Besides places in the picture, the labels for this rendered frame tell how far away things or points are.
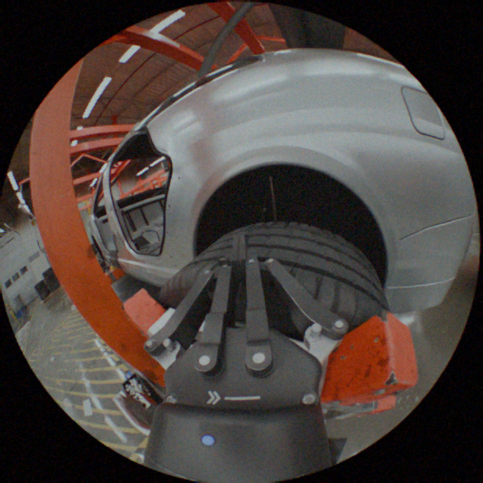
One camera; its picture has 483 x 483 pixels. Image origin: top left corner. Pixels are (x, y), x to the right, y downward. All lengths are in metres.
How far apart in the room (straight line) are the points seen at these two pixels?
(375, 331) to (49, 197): 0.70
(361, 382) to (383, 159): 0.45
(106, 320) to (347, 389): 0.62
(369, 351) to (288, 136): 0.44
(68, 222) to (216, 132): 0.53
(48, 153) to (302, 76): 0.76
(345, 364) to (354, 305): 0.07
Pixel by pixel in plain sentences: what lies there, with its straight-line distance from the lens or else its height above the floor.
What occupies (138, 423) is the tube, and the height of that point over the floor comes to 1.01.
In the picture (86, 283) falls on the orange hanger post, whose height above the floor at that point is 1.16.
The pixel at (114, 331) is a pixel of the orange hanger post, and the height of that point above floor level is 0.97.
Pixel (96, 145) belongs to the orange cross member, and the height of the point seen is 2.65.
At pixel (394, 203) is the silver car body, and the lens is 0.50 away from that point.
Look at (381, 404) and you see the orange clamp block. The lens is 0.45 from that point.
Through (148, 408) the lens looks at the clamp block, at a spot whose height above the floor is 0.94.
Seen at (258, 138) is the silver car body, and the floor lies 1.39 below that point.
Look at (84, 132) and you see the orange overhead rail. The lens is 3.72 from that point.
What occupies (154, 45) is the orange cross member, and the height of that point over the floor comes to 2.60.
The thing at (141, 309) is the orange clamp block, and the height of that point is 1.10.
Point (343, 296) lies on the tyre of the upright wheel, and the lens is 0.19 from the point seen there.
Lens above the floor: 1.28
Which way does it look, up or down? 21 degrees down
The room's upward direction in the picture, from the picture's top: 14 degrees counter-clockwise
